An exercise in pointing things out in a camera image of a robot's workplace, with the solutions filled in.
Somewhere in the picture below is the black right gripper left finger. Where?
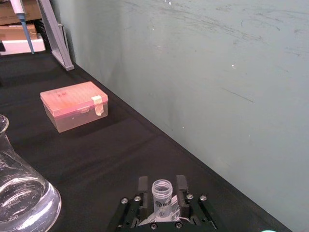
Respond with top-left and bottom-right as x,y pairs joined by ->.
115,176 -> 149,231

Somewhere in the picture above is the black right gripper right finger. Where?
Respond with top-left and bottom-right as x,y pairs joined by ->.
176,174 -> 219,230

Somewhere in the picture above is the clear plastic sample tube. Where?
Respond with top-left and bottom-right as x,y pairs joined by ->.
151,179 -> 174,222

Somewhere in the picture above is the black table cloth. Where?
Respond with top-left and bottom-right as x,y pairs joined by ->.
0,49 -> 294,232

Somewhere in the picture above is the beige tape strip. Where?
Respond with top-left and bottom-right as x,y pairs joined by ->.
91,95 -> 105,116

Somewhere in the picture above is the glass conical flask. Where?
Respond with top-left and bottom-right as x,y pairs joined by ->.
0,114 -> 62,232

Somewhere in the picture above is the translucent pink tip box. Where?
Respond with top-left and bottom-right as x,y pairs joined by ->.
40,81 -> 109,133

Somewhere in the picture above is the white flat box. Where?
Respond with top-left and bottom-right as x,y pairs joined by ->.
0,38 -> 47,56

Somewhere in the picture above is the brown cardboard box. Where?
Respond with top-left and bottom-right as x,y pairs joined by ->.
0,23 -> 43,41
0,0 -> 42,25

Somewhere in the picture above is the grey white pipette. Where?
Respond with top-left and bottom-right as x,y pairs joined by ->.
10,0 -> 35,55

